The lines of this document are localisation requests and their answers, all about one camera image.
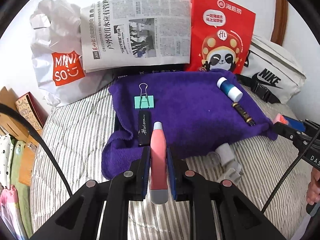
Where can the white plastic shopping bag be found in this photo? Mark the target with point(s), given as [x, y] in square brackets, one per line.
[50, 42]

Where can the black cardboard box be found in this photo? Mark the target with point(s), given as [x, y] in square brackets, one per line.
[150, 70]

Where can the person's right hand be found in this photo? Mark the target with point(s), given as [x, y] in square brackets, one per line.
[313, 187]

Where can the pink printed cloth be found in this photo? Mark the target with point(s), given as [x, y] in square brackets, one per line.
[7, 210]

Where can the green binder clip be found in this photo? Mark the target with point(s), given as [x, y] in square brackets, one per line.
[144, 103]

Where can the folded newspaper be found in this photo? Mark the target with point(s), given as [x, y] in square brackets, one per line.
[140, 30]

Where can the striped bed sheet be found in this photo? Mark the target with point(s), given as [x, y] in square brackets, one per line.
[80, 135]

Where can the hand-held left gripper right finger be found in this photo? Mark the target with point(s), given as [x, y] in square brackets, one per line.
[172, 172]

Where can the white dotted cloth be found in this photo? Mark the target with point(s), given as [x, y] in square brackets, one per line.
[7, 152]

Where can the green cloth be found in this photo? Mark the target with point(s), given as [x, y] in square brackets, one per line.
[20, 195]

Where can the red paper bag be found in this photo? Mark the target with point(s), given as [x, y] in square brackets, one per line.
[225, 17]

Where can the patterned notebook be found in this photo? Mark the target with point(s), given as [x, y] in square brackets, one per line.
[27, 110]

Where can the small clear plastic cap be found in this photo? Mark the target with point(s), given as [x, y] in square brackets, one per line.
[213, 157]

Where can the white waist bag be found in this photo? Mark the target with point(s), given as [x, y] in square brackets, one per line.
[275, 60]

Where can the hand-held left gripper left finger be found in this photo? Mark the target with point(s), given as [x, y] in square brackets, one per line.
[145, 170]

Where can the pink grey pen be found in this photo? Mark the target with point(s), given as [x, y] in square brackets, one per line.
[158, 155]

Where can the small glass bottle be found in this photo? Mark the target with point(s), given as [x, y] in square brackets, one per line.
[30, 147]

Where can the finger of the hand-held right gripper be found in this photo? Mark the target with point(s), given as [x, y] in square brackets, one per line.
[296, 125]
[285, 131]

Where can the wooden bedside stool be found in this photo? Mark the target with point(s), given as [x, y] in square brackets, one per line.
[30, 175]

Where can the dark brown gold tube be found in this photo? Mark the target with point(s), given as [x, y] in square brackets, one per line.
[242, 112]

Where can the wooden headboard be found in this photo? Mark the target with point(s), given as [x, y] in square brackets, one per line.
[7, 97]

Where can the purple towel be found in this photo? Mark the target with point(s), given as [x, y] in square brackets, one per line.
[195, 120]

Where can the black rectangular case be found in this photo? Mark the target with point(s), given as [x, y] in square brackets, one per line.
[144, 130]

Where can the blue white bottle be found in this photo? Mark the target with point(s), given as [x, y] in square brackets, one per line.
[228, 87]

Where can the curved wooden frame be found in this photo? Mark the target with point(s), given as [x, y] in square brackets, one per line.
[280, 20]

